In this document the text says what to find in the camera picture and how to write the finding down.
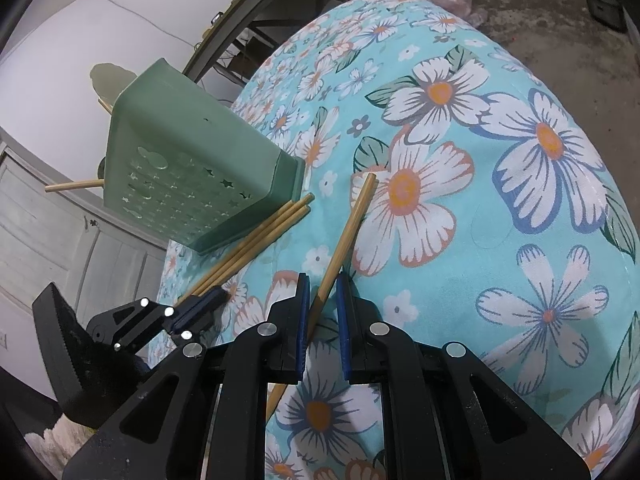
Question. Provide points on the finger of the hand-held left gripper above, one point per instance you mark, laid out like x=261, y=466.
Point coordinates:
x=202, y=305

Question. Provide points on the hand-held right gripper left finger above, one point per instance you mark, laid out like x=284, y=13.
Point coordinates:
x=301, y=320

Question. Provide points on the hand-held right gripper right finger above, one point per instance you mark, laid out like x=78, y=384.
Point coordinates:
x=342, y=325

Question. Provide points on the green perforated utensil holder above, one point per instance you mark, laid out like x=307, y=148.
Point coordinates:
x=190, y=160

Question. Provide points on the green spoon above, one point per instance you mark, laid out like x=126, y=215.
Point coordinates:
x=102, y=166

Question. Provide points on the pale beige spoon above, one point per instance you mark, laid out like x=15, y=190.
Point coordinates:
x=107, y=80

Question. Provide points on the fuzzy cloth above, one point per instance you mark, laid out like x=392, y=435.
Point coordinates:
x=55, y=442

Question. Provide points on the white door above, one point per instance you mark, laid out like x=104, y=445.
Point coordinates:
x=45, y=240

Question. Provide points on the floral blue tablecloth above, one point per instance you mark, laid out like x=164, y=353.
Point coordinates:
x=500, y=210

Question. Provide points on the long grey-legged table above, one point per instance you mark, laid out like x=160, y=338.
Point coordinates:
x=240, y=15

